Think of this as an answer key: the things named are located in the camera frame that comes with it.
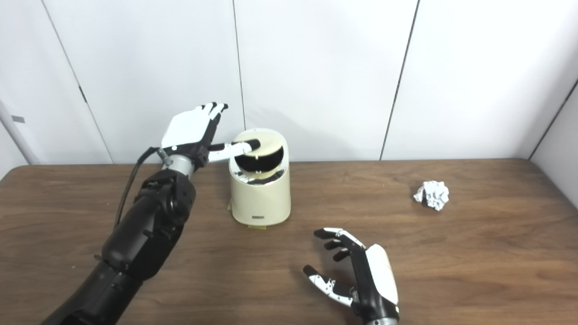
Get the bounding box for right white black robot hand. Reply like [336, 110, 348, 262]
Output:
[303, 227, 401, 324]

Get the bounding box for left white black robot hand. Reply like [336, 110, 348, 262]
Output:
[161, 102, 261, 170]

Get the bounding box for round cream bin lid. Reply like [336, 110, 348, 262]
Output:
[233, 130, 285, 158]

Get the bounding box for cream-colored desktop trash bin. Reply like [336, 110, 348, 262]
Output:
[228, 128, 291, 226]

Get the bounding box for white paper ball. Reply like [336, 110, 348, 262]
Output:
[413, 181, 450, 211]

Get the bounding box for yellow tape under bin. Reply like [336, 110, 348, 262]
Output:
[227, 202, 268, 231]

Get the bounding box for white slanted pole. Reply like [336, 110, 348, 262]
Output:
[0, 99, 41, 165]

